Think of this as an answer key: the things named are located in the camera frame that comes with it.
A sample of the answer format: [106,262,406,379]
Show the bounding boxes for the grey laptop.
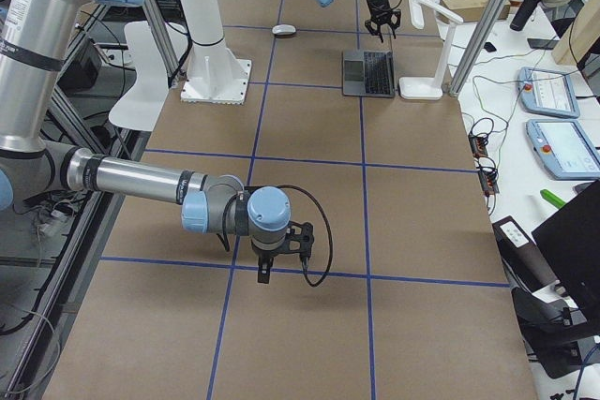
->
[342,50,396,98]

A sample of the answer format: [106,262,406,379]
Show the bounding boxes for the aluminium frame post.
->
[448,0,505,97]

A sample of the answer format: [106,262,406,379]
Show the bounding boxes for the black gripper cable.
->
[276,183,334,287]

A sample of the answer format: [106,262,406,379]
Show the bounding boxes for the blue teach pendant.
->
[517,67,580,119]
[525,119,599,181]

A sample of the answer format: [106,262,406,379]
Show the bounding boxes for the cardboard box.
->
[440,0,489,22]

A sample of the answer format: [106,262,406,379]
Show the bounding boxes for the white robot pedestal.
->
[180,0,252,105]

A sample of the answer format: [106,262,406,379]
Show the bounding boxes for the black water bottle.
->
[509,0,540,32]

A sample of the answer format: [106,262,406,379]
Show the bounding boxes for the white computer mouse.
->
[272,23,297,38]

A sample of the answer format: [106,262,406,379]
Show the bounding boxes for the upper blue teach pendant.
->
[517,67,580,119]

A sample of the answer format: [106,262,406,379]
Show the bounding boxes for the white chair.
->
[109,21,179,132]

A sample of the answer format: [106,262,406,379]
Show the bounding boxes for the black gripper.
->
[365,0,401,39]
[251,221,314,284]

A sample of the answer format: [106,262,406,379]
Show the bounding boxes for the black monitor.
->
[532,181,599,318]

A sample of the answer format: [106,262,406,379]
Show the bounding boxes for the lower blue teach pendant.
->
[525,119,599,181]

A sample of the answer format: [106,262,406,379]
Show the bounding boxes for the white desk lamp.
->
[397,0,465,101]

